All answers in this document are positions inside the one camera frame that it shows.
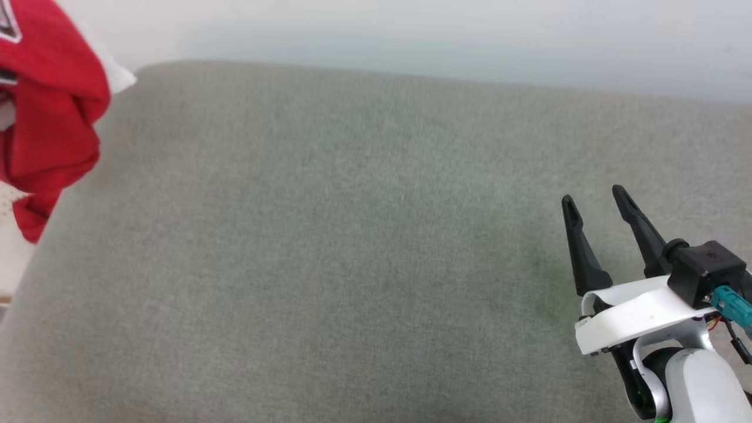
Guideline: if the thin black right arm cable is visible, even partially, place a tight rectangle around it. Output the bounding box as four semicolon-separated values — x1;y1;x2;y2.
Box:
721;318;752;365

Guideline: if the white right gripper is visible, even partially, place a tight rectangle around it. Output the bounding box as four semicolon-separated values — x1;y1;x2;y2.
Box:
561;185;715;413

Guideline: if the teal right camera connector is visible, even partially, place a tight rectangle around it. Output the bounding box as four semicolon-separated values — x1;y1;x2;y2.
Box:
710;286;752;338

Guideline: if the cream laundry basket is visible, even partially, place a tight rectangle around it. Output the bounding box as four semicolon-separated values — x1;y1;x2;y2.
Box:
0;179;37;306

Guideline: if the red and white garment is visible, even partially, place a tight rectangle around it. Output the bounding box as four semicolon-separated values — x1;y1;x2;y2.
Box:
0;0;139;244

